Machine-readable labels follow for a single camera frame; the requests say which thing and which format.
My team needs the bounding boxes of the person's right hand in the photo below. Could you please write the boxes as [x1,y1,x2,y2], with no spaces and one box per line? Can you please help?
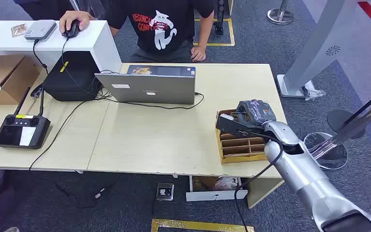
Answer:
[58,10,92,35]

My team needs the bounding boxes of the person's left hand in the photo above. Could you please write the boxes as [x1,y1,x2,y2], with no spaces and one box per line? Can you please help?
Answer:
[190,46,207,63]

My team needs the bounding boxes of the black computer mouse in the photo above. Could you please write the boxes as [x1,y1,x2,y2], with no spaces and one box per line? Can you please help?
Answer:
[62,19,82,39]

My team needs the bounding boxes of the person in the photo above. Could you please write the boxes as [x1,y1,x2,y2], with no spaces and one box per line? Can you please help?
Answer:
[13,0,217,64]

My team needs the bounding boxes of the wooden card organizer box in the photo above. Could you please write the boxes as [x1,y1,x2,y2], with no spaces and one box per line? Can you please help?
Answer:
[214,109,269,165]

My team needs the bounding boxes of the white desk riser shelf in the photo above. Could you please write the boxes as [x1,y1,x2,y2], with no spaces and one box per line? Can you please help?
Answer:
[0,19,123,74]

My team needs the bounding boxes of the grey small box device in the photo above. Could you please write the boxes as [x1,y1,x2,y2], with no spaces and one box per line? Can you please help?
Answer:
[23,19,58,42]

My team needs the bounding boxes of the black tripod stand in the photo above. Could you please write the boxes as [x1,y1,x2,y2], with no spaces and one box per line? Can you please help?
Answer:
[213,0,226,36]

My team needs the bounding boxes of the small clear packet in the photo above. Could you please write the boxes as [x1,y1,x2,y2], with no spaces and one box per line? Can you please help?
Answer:
[11,23,28,38]

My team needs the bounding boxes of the silver laptop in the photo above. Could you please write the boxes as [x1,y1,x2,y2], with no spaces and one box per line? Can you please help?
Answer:
[94,64,197,106]

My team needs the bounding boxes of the black carry bag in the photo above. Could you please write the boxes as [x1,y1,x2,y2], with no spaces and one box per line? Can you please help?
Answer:
[42,51,103,102]

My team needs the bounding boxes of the chrome stanchion base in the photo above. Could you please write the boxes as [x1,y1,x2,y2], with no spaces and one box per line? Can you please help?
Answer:
[266,0,295,26]

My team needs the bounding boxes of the brown cardboard box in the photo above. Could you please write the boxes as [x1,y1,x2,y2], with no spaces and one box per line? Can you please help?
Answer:
[0,54,42,106]

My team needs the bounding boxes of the white gate pillar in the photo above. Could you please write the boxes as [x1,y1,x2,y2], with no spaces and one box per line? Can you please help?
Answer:
[276,0,366,99]

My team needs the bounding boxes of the crumpled clear plastic bag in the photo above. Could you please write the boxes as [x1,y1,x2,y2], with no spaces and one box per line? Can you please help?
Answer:
[301,86,327,102]

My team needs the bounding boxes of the black remote controller with antennas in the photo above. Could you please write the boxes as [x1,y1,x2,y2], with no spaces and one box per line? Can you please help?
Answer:
[0,86,51,150]

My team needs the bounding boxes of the white plastic bag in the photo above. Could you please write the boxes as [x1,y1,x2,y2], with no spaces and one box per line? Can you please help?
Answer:
[214,176,239,192]

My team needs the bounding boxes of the grey floor socket box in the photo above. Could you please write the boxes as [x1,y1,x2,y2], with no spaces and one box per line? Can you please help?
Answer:
[156,182,175,202]

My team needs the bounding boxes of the white box under desk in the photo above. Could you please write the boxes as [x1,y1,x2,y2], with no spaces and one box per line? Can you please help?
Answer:
[185,175,249,203]

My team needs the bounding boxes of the beige desk side panel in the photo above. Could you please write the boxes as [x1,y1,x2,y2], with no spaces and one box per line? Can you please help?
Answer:
[247,177,285,209]

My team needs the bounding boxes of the black pole with round base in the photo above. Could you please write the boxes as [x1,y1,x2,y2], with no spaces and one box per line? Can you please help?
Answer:
[327,82,371,139]

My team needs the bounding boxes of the chrome stanchion with round base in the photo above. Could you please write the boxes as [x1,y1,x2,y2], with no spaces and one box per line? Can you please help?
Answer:
[303,93,371,171]

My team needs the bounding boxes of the black power adapter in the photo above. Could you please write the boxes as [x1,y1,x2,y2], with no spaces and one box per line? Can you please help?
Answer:
[55,181,117,209]

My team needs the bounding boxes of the yellow floor tape frame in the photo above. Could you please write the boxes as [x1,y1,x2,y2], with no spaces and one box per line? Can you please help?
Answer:
[150,218,255,232]
[192,17,236,47]

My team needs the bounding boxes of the black device cable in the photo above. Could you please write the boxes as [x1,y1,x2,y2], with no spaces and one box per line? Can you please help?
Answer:
[32,39,49,74]

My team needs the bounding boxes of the black laptop power cable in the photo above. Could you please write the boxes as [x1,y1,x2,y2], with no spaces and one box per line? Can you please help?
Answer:
[100,92,205,111]

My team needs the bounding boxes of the dark wrist camera box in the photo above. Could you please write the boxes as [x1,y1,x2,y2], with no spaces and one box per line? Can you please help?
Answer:
[215,113,251,137]

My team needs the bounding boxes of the black mouse cable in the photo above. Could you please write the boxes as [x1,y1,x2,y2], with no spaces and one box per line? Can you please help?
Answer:
[28,37,109,171]

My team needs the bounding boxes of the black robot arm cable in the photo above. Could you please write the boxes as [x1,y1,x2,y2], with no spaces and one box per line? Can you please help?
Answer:
[233,129,284,232]

